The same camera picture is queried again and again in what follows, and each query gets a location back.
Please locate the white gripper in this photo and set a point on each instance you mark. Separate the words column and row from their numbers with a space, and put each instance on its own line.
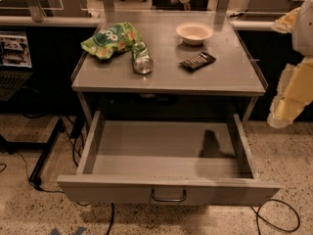
column 303, row 33

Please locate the green rice chip bag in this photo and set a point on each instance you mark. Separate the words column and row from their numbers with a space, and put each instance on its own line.
column 118, row 38

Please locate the grey open drawer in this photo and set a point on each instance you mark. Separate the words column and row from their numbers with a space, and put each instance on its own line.
column 123, row 161

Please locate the grey metal table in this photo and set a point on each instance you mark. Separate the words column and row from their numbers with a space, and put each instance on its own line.
column 228, row 87

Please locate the white paper bowl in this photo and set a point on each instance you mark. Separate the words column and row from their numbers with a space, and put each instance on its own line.
column 194, row 33

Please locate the green soda can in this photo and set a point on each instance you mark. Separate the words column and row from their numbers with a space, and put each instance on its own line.
column 141, row 59

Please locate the laptop computer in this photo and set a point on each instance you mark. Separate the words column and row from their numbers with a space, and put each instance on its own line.
column 15, row 62

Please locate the black laptop stand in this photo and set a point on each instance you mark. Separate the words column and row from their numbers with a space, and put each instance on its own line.
column 12, row 147

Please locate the black drawer handle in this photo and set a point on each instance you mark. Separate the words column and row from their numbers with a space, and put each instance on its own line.
column 168, row 197

